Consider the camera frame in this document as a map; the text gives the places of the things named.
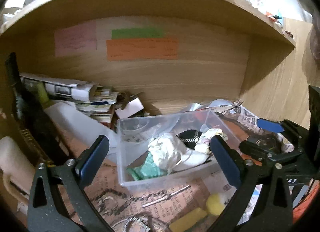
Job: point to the crumpled white newspaper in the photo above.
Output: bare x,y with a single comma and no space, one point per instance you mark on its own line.
247,119

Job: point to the clear plastic bag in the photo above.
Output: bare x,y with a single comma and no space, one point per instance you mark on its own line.
197,107

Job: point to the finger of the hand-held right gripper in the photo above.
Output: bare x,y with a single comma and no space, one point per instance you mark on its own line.
270,125
255,148

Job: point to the thin metal rod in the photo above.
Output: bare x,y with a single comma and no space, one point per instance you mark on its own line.
166,197

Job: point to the wooden shelf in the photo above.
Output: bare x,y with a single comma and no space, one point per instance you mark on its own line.
175,72

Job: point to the clear plastic container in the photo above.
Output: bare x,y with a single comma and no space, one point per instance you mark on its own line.
160,172

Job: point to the stack of booklets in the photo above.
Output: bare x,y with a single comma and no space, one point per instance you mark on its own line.
100,108

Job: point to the rectangular yellow sponge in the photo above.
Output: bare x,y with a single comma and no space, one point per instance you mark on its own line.
187,220

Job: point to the black striped sock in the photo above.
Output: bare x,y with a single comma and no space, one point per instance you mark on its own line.
191,138

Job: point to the small white card box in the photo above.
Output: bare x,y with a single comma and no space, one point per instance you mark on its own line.
130,109

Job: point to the orange paper note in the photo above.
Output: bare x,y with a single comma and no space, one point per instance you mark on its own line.
142,49

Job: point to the floral patterned cloth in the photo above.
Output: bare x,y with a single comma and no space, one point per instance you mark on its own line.
212,138

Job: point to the green cloth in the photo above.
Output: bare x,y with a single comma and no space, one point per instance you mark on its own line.
147,170

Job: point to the white crumpled cloth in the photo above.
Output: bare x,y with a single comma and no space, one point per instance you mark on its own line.
170,152

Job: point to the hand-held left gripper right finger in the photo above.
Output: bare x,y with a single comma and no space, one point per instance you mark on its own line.
225,159

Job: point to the rolled white paper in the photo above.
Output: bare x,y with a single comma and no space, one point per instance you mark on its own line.
60,86

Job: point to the pink paper note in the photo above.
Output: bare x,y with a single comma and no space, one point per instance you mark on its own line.
75,37

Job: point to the round yellow sponge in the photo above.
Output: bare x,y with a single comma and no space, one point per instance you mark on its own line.
215,204

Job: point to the tall black object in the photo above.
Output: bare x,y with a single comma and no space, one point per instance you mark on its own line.
27,107

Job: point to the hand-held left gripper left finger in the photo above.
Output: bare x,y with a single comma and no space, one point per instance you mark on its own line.
93,157

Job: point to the green paper note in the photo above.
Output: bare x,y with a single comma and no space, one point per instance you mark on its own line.
137,33

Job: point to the beige foam piece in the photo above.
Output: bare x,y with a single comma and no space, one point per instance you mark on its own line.
13,162

